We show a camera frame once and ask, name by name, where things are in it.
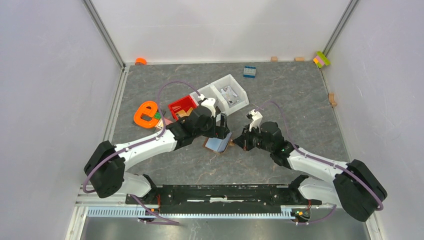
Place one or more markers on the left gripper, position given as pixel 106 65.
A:
pixel 220 132

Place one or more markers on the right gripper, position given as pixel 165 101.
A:
pixel 243 140

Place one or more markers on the brown leather card holder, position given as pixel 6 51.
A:
pixel 218 145

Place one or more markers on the white divided plastic bin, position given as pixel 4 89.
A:
pixel 213 90

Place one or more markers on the red plastic bin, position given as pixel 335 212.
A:
pixel 183 103

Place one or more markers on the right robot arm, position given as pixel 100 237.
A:
pixel 350 185

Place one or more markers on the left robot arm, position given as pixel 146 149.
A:
pixel 107 168

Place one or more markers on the gold card in red bin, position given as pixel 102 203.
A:
pixel 183 113

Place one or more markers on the blue toy brick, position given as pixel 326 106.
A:
pixel 249 72

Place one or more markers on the pink wooden puzzle tile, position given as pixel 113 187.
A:
pixel 163 123

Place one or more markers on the green toy brick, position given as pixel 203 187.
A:
pixel 157 115

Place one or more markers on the orange letter e toy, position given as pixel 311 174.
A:
pixel 145 115

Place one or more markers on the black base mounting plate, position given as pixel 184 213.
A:
pixel 225 199

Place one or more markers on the orange tape roll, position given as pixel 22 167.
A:
pixel 140 61

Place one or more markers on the wooden arch block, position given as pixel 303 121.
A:
pixel 332 100

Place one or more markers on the multicolour toy brick stack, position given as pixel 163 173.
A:
pixel 321 60

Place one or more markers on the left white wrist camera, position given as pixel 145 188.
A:
pixel 209 103

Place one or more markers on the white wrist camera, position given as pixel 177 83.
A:
pixel 255 118
pixel 209 103

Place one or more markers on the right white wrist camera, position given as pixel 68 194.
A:
pixel 255 118

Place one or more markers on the aluminium frame rail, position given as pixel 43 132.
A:
pixel 125 206

